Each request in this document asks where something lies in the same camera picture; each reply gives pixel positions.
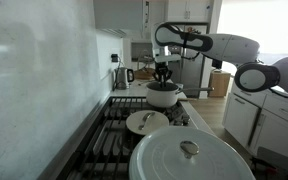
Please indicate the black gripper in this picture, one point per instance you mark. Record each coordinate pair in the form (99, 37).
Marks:
(162, 73)

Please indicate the large white dutch oven lid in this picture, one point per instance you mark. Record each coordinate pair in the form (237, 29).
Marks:
(182, 153)

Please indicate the stainless steel refrigerator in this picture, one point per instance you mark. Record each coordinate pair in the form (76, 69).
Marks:
(187, 71)

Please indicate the wooden cutting board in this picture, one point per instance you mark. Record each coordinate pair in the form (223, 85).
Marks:
(144, 74)

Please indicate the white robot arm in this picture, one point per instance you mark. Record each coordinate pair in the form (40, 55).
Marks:
(251, 76)

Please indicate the white saucepan with long handle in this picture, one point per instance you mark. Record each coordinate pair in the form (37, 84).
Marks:
(162, 96)

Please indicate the small white pot lid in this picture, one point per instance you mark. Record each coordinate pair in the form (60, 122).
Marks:
(146, 121)

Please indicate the black wall outlet plug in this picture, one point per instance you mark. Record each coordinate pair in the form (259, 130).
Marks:
(114, 58)

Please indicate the stainless steel electric kettle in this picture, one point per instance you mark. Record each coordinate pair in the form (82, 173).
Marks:
(123, 78)

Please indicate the white kitchen island cabinet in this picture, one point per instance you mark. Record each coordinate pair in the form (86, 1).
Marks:
(258, 121)

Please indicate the range hood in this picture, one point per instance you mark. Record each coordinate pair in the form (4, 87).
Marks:
(119, 17)

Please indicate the white upper cabinets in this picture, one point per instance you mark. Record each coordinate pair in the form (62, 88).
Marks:
(188, 10)

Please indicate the black gas stove grate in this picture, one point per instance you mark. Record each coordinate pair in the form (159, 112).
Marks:
(105, 151)

